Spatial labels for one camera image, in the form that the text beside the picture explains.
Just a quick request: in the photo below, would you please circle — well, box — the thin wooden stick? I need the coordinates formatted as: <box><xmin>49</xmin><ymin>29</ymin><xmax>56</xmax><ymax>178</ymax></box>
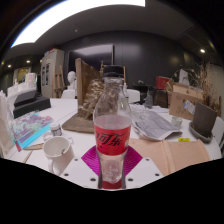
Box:
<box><xmin>22</xmin><ymin>150</ymin><xmax>34</xmax><ymax>164</ymax></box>

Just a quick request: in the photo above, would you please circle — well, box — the white plaster statue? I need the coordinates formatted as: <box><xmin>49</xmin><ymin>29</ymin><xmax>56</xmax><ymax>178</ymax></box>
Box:
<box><xmin>178</xmin><ymin>68</ymin><xmax>191</xmax><ymax>86</ymax></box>

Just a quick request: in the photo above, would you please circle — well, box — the brown cardboard box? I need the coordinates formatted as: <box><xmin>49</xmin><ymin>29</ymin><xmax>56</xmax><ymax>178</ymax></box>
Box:
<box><xmin>168</xmin><ymin>81</ymin><xmax>205</xmax><ymax>122</ymax></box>

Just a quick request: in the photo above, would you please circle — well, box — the clear red-label drink bottle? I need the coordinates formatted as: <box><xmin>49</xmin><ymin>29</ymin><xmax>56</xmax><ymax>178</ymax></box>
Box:
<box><xmin>92</xmin><ymin>65</ymin><xmax>133</xmax><ymax>184</ymax></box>

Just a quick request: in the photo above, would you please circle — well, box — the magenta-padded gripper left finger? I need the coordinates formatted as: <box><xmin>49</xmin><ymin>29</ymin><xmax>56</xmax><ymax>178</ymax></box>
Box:
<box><xmin>59</xmin><ymin>145</ymin><xmax>103</xmax><ymax>190</ymax></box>

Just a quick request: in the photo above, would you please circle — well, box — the small black box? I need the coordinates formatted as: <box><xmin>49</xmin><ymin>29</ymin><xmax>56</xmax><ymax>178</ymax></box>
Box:
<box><xmin>13</xmin><ymin>89</ymin><xmax>38</xmax><ymax>108</ymax></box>

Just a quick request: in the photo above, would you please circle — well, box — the white ceramic mug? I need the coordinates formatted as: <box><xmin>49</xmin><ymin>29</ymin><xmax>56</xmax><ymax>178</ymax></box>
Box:
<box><xmin>42</xmin><ymin>135</ymin><xmax>76</xmax><ymax>174</ymax></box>

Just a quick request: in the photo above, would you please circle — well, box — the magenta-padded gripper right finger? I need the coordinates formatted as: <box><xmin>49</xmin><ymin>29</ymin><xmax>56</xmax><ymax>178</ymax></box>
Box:
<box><xmin>122</xmin><ymin>145</ymin><xmax>164</xmax><ymax>190</ymax></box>

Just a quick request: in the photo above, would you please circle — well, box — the white cabinet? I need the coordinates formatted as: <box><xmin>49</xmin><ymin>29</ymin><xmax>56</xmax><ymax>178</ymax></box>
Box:
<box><xmin>39</xmin><ymin>48</ymin><xmax>65</xmax><ymax>99</ymax></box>

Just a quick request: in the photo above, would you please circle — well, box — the small white-lidded jar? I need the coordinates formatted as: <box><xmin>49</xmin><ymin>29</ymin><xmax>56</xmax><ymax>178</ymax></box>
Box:
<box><xmin>49</xmin><ymin>122</ymin><xmax>63</xmax><ymax>137</ymax></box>

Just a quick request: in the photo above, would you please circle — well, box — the long ceiling light panel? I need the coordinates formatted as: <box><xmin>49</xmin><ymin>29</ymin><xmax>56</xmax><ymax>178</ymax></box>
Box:
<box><xmin>10</xmin><ymin>0</ymin><xmax>147</xmax><ymax>48</ymax></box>

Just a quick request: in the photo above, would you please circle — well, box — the small pale cup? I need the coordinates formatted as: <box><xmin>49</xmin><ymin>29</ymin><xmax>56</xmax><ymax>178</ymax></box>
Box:
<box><xmin>170</xmin><ymin>115</ymin><xmax>184</xmax><ymax>129</ymax></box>

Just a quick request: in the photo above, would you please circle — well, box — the printed newspaper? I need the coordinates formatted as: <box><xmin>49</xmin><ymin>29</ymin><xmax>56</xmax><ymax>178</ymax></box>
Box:
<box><xmin>129</xmin><ymin>104</ymin><xmax>184</xmax><ymax>142</ymax></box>

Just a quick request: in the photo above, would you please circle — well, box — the white plastic chair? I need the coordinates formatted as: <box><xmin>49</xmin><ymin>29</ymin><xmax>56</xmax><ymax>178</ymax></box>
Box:
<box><xmin>211</xmin><ymin>115</ymin><xmax>224</xmax><ymax>151</ymax></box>
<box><xmin>126</xmin><ymin>88</ymin><xmax>142</xmax><ymax>104</ymax></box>
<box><xmin>60</xmin><ymin>89</ymin><xmax>77</xmax><ymax>100</ymax></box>

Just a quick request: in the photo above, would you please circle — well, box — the large flat black box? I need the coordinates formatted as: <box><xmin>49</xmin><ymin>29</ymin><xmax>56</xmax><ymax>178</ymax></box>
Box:
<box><xmin>13</xmin><ymin>95</ymin><xmax>52</xmax><ymax>119</ymax></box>

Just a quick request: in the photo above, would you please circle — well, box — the grey plant saucer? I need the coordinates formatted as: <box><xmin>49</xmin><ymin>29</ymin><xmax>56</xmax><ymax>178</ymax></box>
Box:
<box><xmin>188</xmin><ymin>121</ymin><xmax>214</xmax><ymax>144</ymax></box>

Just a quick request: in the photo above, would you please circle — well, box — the white plaster bust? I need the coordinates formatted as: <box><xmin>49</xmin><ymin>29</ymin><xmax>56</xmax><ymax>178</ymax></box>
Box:
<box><xmin>66</xmin><ymin>70</ymin><xmax>78</xmax><ymax>91</ymax></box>

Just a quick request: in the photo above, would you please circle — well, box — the black wall television screen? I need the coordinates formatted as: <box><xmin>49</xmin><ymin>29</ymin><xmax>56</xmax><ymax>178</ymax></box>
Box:
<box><xmin>68</xmin><ymin>43</ymin><xmax>115</xmax><ymax>73</ymax></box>

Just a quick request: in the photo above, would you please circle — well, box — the wooden sculpture model on board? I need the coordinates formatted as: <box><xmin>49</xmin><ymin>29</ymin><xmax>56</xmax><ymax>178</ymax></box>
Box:
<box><xmin>62</xmin><ymin>58</ymin><xmax>105</xmax><ymax>134</ymax></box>

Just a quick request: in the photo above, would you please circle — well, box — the red box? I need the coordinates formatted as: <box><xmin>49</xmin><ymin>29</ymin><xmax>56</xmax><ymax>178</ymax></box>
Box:
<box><xmin>155</xmin><ymin>75</ymin><xmax>171</xmax><ymax>91</ymax></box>

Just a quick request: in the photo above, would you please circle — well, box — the wooden easel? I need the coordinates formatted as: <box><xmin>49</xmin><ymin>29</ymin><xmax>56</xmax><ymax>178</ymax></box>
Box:
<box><xmin>53</xmin><ymin>64</ymin><xmax>67</xmax><ymax>99</ymax></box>
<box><xmin>99</xmin><ymin>59</ymin><xmax>127</xmax><ymax>81</ymax></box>

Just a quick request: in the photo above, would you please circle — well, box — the flat wooden ruler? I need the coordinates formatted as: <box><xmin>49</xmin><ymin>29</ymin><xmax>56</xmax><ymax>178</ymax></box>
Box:
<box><xmin>23</xmin><ymin>142</ymin><xmax>45</xmax><ymax>151</ymax></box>

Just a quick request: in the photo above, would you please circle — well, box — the white paper bag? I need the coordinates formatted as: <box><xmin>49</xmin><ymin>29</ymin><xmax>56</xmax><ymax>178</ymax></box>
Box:
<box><xmin>0</xmin><ymin>91</ymin><xmax>18</xmax><ymax>159</ymax></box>

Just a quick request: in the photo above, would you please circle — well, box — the colourful printed book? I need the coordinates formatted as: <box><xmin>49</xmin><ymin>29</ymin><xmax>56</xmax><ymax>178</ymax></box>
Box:
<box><xmin>11</xmin><ymin>111</ymin><xmax>54</xmax><ymax>151</ymax></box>

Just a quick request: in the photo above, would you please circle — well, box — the dark glass flask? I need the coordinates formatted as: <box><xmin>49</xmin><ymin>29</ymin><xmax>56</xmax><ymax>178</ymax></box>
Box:
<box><xmin>143</xmin><ymin>87</ymin><xmax>155</xmax><ymax>110</ymax></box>

